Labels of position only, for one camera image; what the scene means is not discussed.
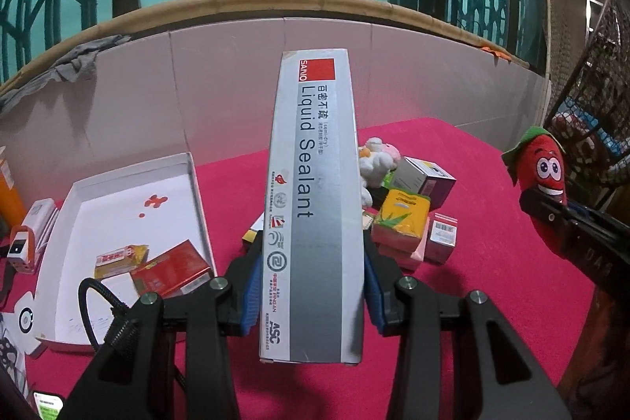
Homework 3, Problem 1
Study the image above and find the yellow tissue packet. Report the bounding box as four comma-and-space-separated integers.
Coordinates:
371, 188, 431, 248

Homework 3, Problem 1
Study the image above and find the small white box red top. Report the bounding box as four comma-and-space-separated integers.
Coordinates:
424, 212, 458, 264

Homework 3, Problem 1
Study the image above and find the orange scrap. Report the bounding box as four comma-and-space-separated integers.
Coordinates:
480, 43, 513, 63

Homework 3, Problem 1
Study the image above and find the white rectangular device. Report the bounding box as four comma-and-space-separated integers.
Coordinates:
27, 198, 59, 248

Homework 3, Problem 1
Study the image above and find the grey cardboard box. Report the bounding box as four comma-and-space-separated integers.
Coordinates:
391, 157, 458, 210

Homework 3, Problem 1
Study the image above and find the red chili plush toy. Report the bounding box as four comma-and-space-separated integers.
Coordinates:
501, 126, 572, 258

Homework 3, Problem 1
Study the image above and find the white cardboard box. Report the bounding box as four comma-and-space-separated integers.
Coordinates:
32, 152, 217, 354

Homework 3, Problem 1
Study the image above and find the pink packet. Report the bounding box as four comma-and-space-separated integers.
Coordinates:
374, 228, 429, 272

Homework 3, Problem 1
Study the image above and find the pink tablecloth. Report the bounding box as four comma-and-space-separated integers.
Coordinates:
0, 117, 606, 420

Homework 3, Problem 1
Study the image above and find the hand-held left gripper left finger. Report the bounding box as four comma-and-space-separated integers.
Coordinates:
56, 233, 267, 420

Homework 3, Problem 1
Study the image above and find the white plush toy orange face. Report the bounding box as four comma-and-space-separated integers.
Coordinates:
358, 137, 402, 170

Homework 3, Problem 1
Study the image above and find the phone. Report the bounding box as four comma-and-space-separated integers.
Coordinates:
32, 389, 65, 420

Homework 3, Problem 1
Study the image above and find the grey cloth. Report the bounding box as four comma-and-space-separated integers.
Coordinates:
0, 33, 131, 113

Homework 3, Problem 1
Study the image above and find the white and orange device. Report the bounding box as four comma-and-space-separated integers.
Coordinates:
7, 226, 39, 274

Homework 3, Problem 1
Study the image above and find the wire rack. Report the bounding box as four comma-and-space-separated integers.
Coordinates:
541, 0, 630, 214

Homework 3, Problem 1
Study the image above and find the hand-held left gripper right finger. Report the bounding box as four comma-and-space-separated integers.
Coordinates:
361, 238, 574, 420

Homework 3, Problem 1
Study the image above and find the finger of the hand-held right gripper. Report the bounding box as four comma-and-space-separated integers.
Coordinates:
519, 189, 599, 248

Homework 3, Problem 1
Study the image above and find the red flat packet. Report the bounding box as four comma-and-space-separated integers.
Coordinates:
130, 239, 213, 299

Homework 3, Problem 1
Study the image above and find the long grey sealant box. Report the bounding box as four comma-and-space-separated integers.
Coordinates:
258, 48, 367, 364

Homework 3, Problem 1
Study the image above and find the orange container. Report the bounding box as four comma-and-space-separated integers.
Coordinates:
0, 147, 26, 229

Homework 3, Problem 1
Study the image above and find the black cable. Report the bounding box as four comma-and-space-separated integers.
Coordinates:
79, 277, 136, 352

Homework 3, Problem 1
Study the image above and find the bamboo rail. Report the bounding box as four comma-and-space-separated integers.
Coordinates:
0, 0, 532, 106

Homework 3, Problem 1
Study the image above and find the small yellow box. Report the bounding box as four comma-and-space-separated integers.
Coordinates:
240, 212, 267, 253

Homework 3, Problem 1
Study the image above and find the white plush toy red bow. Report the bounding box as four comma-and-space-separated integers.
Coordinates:
358, 157, 392, 207

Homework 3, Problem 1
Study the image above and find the yellow snack packet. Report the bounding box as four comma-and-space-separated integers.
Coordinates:
93, 244, 149, 279

